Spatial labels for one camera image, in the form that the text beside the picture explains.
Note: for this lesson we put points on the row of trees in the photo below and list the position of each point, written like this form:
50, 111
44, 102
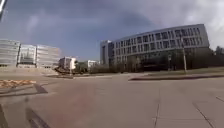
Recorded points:
146, 65

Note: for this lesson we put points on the grey paved ground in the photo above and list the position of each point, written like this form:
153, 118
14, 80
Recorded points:
113, 103

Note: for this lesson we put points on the curved grey office building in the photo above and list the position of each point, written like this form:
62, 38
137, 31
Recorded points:
160, 41

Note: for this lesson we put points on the dark kerb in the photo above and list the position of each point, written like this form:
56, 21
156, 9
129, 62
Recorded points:
173, 77

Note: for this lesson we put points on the pole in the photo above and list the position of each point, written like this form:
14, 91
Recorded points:
184, 60

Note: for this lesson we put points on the grass strip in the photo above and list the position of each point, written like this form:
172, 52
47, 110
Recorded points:
190, 71

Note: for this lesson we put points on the yellowish ground patch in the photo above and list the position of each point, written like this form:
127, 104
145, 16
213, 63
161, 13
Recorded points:
15, 83

